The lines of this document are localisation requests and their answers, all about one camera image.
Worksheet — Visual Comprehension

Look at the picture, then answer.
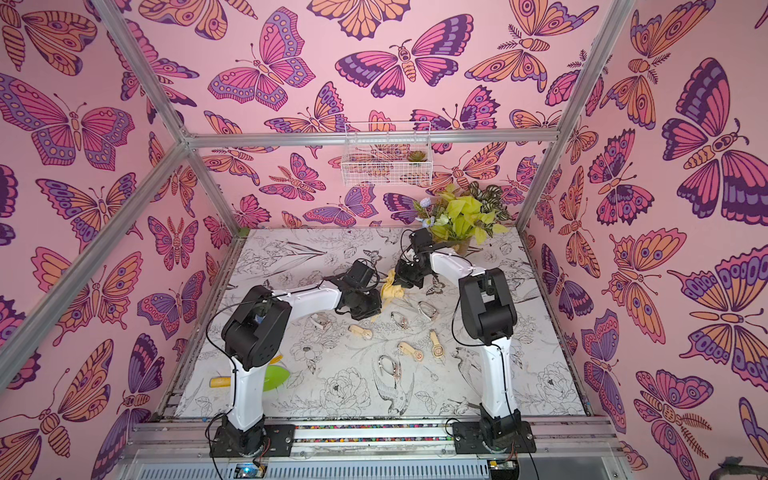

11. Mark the yellow cleaning cloth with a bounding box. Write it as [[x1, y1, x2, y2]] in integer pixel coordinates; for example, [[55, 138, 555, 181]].
[[380, 269, 405, 306]]

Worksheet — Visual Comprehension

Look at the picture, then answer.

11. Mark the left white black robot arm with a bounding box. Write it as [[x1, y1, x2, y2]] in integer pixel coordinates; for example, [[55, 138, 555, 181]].
[[214, 260, 382, 457]]

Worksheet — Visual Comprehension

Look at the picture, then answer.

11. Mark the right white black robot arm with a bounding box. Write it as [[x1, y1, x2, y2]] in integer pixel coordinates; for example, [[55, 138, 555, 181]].
[[394, 228, 536, 453]]

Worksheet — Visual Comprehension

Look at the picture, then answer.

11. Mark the potted green leafy plant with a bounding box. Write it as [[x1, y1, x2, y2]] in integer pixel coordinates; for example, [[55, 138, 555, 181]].
[[415, 181, 511, 250]]

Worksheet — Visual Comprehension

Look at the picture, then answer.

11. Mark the green yellow toy shovel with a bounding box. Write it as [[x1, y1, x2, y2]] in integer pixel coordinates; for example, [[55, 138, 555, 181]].
[[209, 354, 291, 391]]

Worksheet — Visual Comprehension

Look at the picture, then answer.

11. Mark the white strap watch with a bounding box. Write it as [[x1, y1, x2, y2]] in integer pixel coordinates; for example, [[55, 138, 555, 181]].
[[417, 301, 439, 321]]

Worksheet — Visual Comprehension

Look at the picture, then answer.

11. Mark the pink strap round watch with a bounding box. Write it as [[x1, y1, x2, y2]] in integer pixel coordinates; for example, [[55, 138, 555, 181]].
[[390, 311, 410, 330]]

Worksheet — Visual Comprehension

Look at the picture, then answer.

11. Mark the white wire basket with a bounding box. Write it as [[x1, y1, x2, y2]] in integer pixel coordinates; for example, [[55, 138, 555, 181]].
[[338, 120, 434, 187]]

